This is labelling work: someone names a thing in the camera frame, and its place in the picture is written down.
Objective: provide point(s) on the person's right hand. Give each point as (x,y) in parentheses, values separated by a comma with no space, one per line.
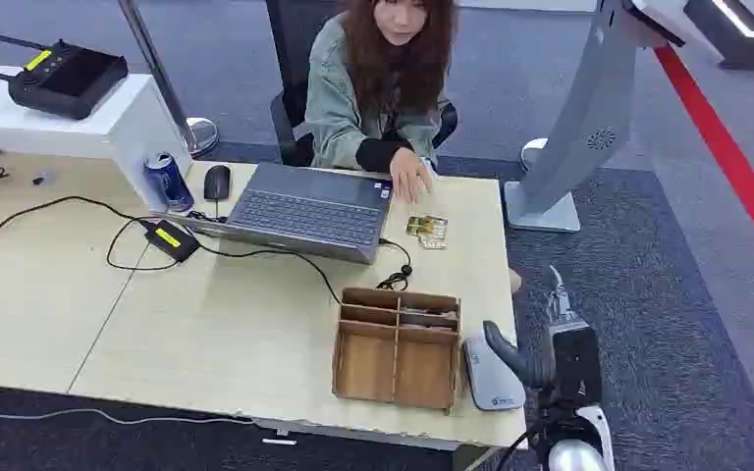
(409,172)

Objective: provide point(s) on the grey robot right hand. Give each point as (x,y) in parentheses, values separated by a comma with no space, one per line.
(520,361)

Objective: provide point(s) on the grey flat pad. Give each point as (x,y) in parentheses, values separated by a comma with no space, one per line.
(491,383)

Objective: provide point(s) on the gold printed card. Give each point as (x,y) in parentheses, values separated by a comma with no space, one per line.
(417,225)

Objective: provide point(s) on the person's shoe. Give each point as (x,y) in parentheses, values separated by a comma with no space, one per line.
(515,281)

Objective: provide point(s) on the person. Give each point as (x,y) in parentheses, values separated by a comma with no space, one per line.
(338,110)

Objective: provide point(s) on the grey laptop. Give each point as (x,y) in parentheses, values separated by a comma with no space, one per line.
(312,214)

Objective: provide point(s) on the chrome stanchion base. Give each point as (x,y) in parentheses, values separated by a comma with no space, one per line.
(532,153)

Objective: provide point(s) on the wooden compartment box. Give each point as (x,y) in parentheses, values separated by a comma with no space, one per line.
(367,364)

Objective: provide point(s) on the black office chair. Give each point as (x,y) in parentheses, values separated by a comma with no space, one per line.
(292,39)

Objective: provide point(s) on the grey kiosk stand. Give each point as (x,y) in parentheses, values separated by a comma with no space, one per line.
(585,117)

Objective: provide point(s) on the black computer mouse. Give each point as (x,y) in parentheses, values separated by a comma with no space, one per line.
(217,183)

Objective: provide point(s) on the blue drink can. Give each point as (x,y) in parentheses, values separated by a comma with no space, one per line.
(169,182)

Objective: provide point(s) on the black power adapter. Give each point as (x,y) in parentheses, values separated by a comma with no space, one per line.
(172,240)

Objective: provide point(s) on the chrome stanchion pole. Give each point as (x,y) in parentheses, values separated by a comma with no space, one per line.
(156,71)

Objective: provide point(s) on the red barrier belt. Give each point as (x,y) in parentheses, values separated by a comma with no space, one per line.
(728,156)

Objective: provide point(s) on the white shelf block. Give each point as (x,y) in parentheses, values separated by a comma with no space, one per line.
(110,123)

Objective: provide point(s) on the black remote controller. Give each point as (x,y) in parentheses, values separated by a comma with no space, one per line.
(68,78)

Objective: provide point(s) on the dark lit platform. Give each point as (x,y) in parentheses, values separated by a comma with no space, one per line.
(741,45)

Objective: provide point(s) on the small black clip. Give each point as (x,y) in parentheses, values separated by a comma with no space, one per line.
(40,179)

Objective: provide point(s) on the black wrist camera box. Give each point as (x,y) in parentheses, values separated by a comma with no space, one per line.
(577,364)

